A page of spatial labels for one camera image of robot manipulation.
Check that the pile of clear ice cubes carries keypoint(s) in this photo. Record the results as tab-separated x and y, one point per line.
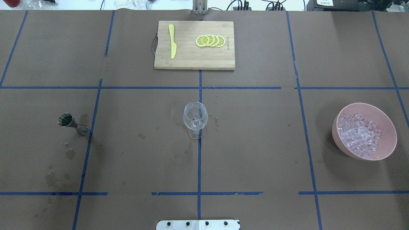
359	134

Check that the yellow plastic knife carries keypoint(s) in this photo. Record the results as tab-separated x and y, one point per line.
171	29

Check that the steel double jigger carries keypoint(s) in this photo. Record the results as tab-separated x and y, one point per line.
67	120

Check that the clear wine glass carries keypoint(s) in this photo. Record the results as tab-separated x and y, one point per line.
195	118

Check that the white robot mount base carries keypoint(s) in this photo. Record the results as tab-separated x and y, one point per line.
210	224

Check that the red bottle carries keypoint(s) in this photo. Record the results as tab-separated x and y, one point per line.
12	3

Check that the bamboo cutting board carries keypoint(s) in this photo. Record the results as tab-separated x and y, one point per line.
189	56

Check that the lemon slice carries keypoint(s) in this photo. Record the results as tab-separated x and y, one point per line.
211	40
221	41
202	40
215	41

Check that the pink bowl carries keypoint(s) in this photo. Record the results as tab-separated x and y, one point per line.
388	139

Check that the aluminium frame post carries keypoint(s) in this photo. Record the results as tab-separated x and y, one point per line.
200	7

